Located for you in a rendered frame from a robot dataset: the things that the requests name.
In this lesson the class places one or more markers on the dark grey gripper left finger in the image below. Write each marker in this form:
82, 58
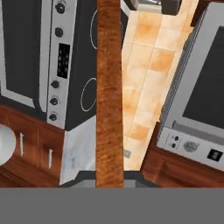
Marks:
84, 180

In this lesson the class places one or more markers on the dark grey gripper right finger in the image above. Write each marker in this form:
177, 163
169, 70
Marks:
137, 180

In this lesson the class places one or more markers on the brown wooden cutting board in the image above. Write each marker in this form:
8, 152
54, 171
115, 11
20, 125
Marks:
110, 87

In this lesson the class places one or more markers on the brown wooden cabinet run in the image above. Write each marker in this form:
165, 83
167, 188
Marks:
180, 172

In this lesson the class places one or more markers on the black stove knob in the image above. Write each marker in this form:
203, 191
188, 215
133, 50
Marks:
54, 84
52, 117
59, 32
54, 101
60, 8

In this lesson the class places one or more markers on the white round object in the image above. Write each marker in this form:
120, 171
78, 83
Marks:
6, 145

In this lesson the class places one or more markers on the black and silver stove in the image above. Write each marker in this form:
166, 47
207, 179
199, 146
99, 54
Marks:
78, 73

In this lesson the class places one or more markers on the silver built-in oven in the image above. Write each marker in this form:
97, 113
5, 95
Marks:
198, 87

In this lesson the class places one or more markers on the stove oven door, dark window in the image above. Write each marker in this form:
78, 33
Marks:
23, 46

